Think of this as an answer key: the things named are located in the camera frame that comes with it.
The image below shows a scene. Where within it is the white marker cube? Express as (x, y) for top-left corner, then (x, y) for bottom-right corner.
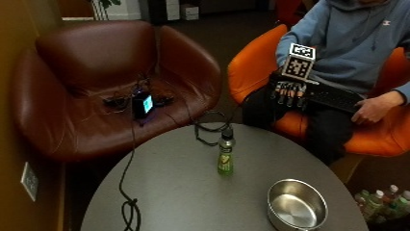
(281, 42), (318, 81)

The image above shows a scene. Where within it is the orange armchair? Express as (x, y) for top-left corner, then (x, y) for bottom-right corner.
(225, 23), (410, 158)

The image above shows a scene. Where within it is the the person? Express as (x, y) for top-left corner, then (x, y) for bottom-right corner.
(241, 0), (410, 167)

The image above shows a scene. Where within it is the green plastic bottle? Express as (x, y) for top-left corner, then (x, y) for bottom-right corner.
(217, 127), (237, 176)

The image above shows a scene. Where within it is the black device with lit screen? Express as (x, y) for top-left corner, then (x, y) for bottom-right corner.
(131, 91), (155, 120)

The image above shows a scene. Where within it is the steel bowl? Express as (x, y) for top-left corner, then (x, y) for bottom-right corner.
(266, 178), (329, 231)

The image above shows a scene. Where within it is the white cardboard box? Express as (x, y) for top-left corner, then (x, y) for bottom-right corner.
(180, 3), (201, 21)

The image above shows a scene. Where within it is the white cabinet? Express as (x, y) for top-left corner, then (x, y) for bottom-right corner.
(164, 0), (183, 21)

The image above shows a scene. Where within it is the group of plastic bottles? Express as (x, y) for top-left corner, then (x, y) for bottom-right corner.
(354, 184), (410, 225)

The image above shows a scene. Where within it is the brown leather armchair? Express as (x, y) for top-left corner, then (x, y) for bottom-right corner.
(11, 20), (222, 163)

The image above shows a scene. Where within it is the black cable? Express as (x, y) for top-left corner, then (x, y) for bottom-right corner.
(119, 109), (143, 231)

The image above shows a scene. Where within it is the white wall socket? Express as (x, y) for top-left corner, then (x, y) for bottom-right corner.
(19, 161), (40, 203)

